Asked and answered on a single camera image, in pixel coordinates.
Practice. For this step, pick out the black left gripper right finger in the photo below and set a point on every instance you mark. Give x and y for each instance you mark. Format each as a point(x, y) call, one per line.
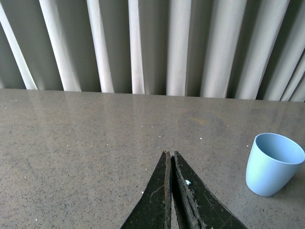
point(195, 205)

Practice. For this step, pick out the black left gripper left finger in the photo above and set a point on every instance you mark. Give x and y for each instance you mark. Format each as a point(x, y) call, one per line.
point(153, 211)

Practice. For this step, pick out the blue plastic cup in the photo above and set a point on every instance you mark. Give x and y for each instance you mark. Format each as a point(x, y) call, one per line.
point(273, 161)

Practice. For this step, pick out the grey pleated curtain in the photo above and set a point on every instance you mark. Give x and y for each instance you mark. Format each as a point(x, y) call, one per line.
point(242, 49)

